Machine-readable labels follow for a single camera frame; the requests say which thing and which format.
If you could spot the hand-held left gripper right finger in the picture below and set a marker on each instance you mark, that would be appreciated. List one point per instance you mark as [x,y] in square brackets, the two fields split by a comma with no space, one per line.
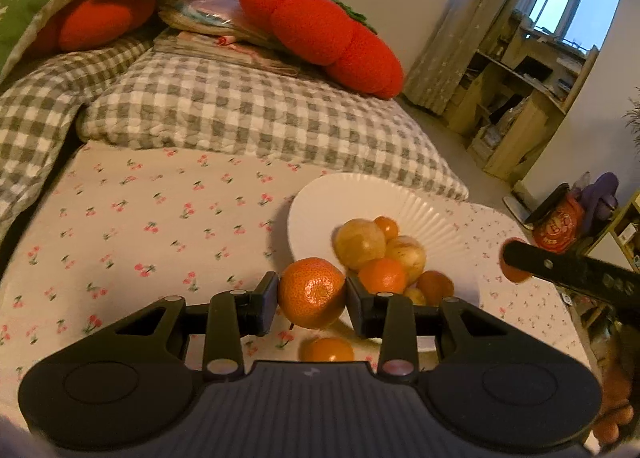
[355,303]

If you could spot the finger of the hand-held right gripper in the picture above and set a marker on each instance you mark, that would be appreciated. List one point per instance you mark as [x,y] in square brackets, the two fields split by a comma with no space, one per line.
[575,275]

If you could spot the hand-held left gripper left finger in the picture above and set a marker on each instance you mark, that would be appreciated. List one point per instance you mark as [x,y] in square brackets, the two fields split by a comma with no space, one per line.
[267,303]

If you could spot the large orange tangerine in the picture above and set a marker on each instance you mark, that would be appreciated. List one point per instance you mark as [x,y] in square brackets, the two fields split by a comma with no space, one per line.
[310,293]

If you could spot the smooth orange citrus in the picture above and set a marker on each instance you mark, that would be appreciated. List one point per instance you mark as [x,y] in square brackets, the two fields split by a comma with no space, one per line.
[325,350]

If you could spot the large yellow passionfruit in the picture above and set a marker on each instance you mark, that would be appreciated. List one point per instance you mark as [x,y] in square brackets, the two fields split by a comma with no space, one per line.
[407,253]
[359,244]

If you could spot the white ribbed plate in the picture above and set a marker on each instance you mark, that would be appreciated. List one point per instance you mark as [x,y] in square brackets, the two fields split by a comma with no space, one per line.
[440,228]

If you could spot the person's right hand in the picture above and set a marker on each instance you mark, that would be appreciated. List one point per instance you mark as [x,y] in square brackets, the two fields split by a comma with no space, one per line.
[616,415]

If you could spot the red printed bag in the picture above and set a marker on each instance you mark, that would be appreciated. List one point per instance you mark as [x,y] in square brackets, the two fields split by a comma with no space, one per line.
[560,228]

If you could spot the black flat stand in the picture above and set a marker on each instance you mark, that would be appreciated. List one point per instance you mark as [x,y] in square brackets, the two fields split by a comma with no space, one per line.
[547,203]

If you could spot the purple object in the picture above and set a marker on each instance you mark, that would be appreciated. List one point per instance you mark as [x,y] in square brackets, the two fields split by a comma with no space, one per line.
[600,193]

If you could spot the white stand base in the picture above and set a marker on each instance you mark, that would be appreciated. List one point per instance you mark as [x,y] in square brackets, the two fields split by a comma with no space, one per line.
[515,205]

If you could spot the cherry print tablecloth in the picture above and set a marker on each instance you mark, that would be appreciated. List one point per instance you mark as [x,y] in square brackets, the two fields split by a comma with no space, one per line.
[150,218]

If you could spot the green houseplant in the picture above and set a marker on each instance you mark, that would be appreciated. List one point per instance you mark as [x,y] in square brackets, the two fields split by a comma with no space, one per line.
[634,122]

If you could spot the wooden shelf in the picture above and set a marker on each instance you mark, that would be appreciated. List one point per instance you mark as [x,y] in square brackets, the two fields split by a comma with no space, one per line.
[530,112]

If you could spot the grey checked pad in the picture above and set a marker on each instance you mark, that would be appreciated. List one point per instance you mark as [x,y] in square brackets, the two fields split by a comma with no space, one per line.
[250,112]

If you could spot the beige patterned curtain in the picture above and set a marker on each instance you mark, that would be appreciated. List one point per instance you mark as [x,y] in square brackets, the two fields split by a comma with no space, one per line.
[460,37]

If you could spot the red pumpkin cushion green stem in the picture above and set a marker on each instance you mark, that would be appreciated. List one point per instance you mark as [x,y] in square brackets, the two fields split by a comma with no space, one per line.
[310,27]

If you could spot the grey checked blanket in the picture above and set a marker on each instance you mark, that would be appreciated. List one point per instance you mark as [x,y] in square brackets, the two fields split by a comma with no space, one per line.
[35,107]

